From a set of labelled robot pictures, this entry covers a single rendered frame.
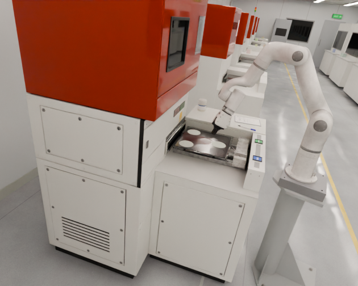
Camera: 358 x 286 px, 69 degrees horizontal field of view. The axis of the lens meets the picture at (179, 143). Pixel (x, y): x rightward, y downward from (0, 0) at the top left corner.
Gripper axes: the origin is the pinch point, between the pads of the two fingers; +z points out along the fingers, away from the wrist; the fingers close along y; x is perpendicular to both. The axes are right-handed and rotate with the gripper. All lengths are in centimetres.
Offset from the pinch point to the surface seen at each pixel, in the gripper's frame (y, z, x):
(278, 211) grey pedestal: 50, 22, -41
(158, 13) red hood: -77, -40, -31
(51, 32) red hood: -109, -10, -1
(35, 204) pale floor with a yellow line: -75, 145, 67
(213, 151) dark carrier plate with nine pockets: 1.8, 10.5, -9.4
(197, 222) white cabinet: 4, 51, -32
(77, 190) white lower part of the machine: -66, 68, -6
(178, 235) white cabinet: 3, 70, -26
